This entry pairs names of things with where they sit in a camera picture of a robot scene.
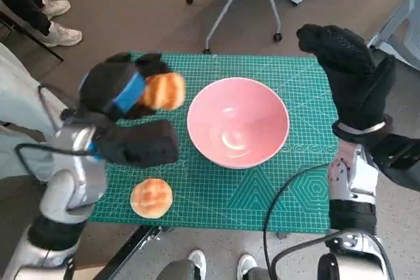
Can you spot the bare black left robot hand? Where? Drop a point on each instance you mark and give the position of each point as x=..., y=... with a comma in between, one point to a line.
x=105, y=86

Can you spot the tan wooden board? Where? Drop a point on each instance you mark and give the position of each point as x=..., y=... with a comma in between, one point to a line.
x=92, y=271

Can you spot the person with grey knees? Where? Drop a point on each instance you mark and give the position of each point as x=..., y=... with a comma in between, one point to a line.
x=197, y=260

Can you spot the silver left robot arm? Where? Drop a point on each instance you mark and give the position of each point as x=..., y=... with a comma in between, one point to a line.
x=72, y=175

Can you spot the black stand leg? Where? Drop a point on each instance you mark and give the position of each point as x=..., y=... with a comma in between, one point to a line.
x=46, y=47

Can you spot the pink bowl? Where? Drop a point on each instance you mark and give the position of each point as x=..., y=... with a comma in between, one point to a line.
x=239, y=112

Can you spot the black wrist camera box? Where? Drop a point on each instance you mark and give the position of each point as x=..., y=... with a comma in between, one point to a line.
x=397, y=158
x=141, y=145

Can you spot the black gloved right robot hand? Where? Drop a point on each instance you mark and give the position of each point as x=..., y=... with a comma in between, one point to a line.
x=357, y=80

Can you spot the long toy bread loaf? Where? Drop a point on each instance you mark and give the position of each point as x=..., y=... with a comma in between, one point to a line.
x=164, y=91

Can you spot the grey table clamp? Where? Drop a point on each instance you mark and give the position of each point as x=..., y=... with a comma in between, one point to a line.
x=281, y=235

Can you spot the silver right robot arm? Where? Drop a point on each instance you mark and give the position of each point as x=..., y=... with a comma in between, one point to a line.
x=354, y=181

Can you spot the round toy bread bun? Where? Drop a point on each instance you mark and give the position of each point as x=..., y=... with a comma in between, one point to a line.
x=151, y=198

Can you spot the black metal table rail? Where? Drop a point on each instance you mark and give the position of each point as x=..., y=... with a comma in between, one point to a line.
x=131, y=250

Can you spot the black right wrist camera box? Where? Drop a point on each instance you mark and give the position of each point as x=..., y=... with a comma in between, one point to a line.
x=397, y=158

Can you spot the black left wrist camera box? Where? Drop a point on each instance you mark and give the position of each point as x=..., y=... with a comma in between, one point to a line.
x=141, y=145

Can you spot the grey mesh chair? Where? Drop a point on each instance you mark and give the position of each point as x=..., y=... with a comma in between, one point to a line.
x=410, y=37

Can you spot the green cutting mat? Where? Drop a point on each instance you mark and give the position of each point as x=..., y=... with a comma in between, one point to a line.
x=210, y=194

